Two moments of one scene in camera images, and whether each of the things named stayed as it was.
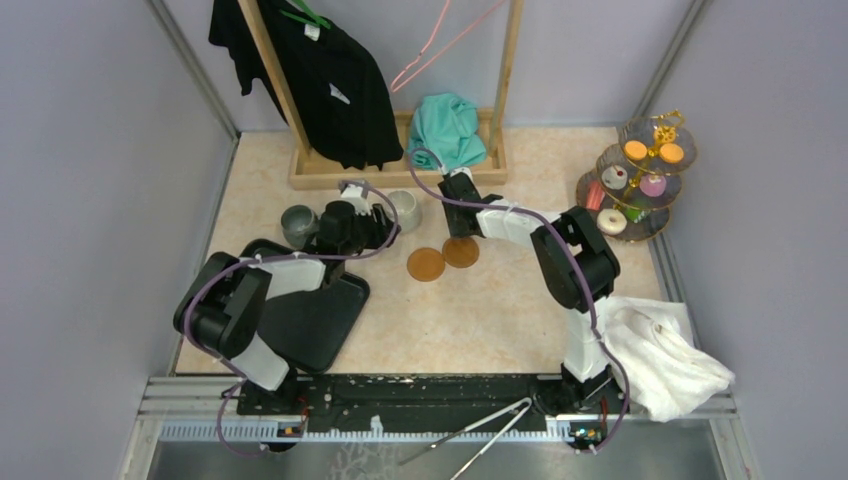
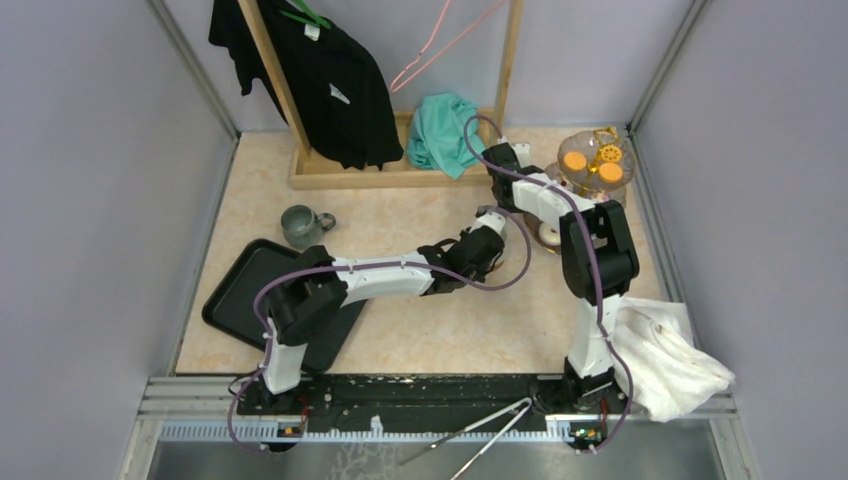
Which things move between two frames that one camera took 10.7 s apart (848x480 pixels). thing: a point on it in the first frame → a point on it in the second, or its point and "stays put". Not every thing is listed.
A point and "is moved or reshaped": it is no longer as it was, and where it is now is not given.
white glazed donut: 611,221 is moved or reshaped
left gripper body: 367,235 → 478,274
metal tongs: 491,444 stays put
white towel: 668,375 stays put
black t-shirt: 331,80 stays put
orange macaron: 671,152 → 610,172
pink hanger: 411,64 stays put
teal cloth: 445,132 stays put
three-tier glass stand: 638,179 → 598,164
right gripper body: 455,227 → 505,206
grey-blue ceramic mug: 298,224 stays put
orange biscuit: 635,150 → 575,160
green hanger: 317,19 stays put
